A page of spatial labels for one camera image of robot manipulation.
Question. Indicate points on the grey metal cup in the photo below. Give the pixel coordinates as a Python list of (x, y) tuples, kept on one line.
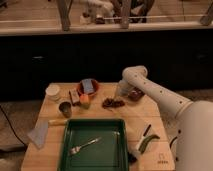
[(65, 109)]

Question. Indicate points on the white cup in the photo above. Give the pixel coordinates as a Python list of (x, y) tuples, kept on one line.
[(53, 92)]

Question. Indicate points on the brown block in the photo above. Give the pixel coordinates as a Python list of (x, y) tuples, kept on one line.
[(74, 97)]

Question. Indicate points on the silver metal fork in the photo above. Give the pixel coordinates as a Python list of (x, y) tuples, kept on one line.
[(76, 149)]

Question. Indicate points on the dark red bowl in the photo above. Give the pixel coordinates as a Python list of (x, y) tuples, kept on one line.
[(135, 95)]

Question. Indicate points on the dark grape bunch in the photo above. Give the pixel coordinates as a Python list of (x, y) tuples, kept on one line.
[(112, 103)]

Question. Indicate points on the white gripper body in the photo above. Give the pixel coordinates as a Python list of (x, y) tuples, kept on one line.
[(120, 91)]

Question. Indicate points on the white black peeler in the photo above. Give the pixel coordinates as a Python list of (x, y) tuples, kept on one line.
[(134, 152)]

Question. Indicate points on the blue sponge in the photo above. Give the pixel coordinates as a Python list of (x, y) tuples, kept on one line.
[(87, 86)]

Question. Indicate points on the orange yellow fruit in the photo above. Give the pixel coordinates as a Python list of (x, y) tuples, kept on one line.
[(85, 101)]

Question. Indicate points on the spatula with wooden handle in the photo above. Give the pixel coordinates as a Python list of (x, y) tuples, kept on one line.
[(38, 134)]

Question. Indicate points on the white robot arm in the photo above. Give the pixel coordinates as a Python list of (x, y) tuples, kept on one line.
[(194, 150)]

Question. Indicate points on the green cucumber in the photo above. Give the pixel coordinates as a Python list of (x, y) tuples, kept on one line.
[(146, 141)]

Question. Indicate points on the green plastic tray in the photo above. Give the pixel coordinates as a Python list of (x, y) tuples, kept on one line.
[(110, 153)]

